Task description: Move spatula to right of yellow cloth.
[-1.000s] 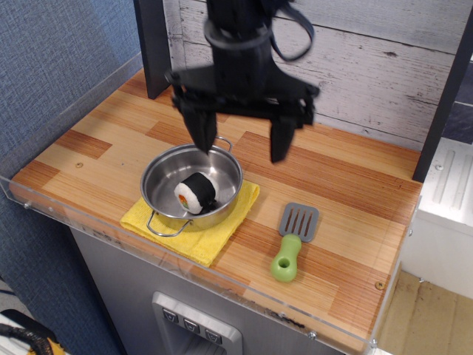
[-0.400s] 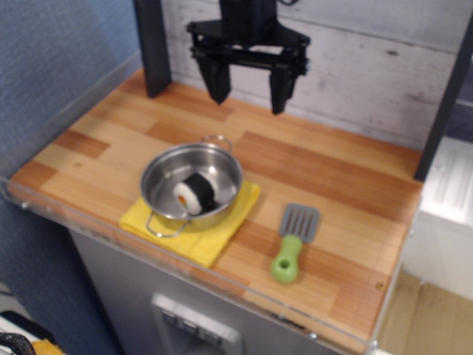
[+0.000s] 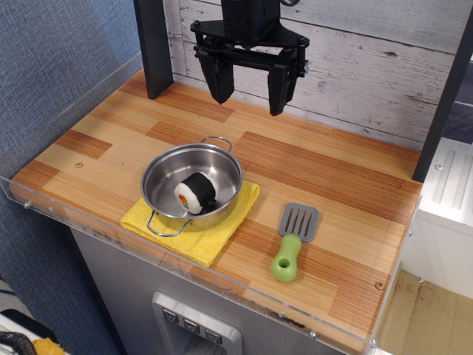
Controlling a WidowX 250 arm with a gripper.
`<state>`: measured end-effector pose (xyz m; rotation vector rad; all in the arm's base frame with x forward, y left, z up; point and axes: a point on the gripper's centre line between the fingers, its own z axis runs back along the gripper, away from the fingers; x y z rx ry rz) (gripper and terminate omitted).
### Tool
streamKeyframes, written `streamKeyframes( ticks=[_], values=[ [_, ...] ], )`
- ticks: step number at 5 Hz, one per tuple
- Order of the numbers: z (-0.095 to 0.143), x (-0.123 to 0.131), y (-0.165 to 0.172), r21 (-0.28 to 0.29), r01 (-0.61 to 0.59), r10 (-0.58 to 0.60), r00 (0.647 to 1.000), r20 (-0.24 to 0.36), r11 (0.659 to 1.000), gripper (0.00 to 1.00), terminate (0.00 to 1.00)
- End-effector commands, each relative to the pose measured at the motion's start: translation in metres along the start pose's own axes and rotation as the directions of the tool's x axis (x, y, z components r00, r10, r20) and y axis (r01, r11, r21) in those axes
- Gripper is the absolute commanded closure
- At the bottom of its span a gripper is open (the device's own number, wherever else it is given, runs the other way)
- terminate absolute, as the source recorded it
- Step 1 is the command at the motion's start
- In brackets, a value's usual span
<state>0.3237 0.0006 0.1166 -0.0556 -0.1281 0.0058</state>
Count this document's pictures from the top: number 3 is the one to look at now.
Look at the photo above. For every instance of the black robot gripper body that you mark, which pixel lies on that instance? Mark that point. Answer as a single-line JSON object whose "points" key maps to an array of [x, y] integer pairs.
{"points": [[250, 24]]}

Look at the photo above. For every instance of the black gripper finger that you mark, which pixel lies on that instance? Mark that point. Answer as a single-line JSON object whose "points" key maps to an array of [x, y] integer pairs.
{"points": [[281, 85], [219, 77]]}

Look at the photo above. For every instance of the green handled grey spatula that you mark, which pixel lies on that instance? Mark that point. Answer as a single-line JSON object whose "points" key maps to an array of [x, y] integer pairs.
{"points": [[298, 225]]}

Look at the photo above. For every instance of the stainless steel pot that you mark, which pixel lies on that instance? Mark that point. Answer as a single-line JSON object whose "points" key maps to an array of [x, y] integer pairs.
{"points": [[213, 156]]}

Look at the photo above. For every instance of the toy sushi roll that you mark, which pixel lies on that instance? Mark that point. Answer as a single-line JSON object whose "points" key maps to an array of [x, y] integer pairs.
{"points": [[197, 192]]}

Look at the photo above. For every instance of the yellow cloth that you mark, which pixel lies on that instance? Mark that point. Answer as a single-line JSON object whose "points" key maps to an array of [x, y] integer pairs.
{"points": [[201, 246]]}

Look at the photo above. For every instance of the clear acrylic table guard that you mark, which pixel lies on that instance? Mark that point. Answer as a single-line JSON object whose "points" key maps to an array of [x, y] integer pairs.
{"points": [[88, 177]]}

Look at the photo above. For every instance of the white appliance at right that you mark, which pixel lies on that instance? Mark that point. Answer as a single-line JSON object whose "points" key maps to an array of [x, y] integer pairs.
{"points": [[438, 247]]}

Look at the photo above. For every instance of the grey cabinet with dispenser panel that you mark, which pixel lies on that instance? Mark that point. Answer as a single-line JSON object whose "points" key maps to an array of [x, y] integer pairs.
{"points": [[158, 308]]}

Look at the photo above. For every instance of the yellow black object bottom left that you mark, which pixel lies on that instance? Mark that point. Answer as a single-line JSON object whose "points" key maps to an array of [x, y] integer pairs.
{"points": [[21, 334]]}

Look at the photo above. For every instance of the black vertical post right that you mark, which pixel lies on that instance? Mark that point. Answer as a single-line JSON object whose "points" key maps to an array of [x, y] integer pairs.
{"points": [[447, 99]]}

